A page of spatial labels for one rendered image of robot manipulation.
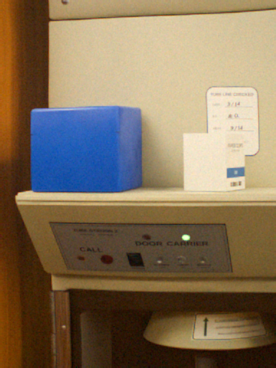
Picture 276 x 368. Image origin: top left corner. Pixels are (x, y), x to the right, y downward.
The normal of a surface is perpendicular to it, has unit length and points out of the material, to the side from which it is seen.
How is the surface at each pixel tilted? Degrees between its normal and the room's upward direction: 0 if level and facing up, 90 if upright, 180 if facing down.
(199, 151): 90
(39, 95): 90
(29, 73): 90
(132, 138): 90
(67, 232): 135
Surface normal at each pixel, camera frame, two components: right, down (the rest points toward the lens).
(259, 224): -0.16, 0.74
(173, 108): -0.24, 0.05
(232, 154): 0.86, 0.01
